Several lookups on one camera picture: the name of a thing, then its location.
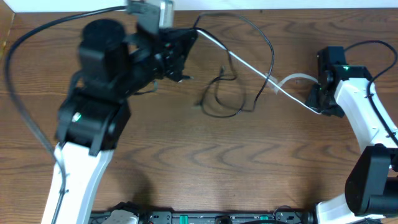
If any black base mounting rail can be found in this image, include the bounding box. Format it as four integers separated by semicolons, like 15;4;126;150
88;202;317;224

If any wooden side panel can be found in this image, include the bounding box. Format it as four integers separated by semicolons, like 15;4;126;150
0;0;15;58

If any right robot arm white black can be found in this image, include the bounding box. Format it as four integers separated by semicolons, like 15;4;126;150
301;46;397;223

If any black USB cable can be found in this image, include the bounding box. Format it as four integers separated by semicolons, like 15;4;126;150
192;12;276;119

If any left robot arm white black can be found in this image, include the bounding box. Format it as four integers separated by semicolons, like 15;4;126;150
42;19;198;223

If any white USB cable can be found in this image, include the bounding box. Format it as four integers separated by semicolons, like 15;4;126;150
195;28;323;115

